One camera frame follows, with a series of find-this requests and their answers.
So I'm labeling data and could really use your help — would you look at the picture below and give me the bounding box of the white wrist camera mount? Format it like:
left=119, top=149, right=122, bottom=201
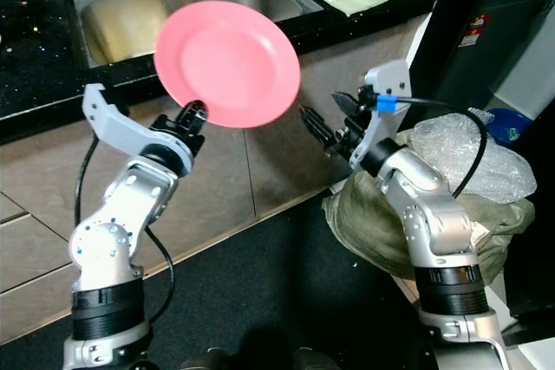
left=82, top=82, right=192, bottom=176
left=351, top=58, right=413, bottom=172

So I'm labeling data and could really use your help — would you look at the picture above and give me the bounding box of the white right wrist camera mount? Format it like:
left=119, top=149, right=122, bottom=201
left=351, top=58, right=413, bottom=172

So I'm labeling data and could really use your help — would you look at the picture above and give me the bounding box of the grey household appliance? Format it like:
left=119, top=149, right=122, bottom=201
left=434, top=0, right=555, bottom=120

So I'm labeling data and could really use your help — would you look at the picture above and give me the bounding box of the grey robot right knee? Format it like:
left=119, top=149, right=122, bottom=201
left=291, top=348, right=330, bottom=370

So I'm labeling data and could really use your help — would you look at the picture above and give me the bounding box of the grey robot knee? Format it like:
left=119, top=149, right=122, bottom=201
left=180, top=348, right=226, bottom=370
left=291, top=348, right=330, bottom=370

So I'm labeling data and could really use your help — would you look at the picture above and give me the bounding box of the clear bubble wrap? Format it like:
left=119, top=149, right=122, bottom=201
left=408, top=110, right=537, bottom=202

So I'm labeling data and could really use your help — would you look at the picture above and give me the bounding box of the grey cabinet drawer front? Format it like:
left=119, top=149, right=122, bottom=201
left=0, top=123, right=92, bottom=224
left=0, top=201, right=88, bottom=289
left=0, top=249, right=79, bottom=341

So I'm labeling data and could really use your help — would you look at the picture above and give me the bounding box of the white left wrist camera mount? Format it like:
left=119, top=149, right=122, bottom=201
left=82, top=82, right=192, bottom=176

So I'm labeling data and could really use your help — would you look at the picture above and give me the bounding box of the blue round lid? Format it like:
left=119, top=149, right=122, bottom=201
left=484, top=107, right=532, bottom=146

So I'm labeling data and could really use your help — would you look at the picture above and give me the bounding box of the black floor mat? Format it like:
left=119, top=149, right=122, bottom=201
left=0, top=201, right=426, bottom=370

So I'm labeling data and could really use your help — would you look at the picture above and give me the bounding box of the grey robot left knee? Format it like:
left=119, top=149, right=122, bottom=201
left=180, top=348, right=226, bottom=370

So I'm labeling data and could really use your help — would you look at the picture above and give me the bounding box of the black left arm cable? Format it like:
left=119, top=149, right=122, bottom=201
left=74, top=136, right=176, bottom=323

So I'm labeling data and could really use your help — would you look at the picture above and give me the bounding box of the pink plastic plate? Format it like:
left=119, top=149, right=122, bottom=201
left=153, top=0, right=303, bottom=127

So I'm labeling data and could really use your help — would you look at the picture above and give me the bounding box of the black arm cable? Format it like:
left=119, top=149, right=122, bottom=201
left=74, top=136, right=176, bottom=323
left=386, top=97, right=491, bottom=198

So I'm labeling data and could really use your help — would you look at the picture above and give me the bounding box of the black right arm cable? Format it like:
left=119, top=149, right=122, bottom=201
left=386, top=97, right=491, bottom=198

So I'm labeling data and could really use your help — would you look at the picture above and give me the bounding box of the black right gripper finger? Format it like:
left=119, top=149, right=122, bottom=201
left=331, top=91, right=367, bottom=121
left=299, top=106, right=345, bottom=152

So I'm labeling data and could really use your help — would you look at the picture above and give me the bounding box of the olive green sack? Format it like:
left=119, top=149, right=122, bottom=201
left=323, top=158, right=534, bottom=289

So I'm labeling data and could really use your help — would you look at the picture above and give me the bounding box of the white cabinet end panel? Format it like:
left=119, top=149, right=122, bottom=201
left=403, top=0, right=456, bottom=68

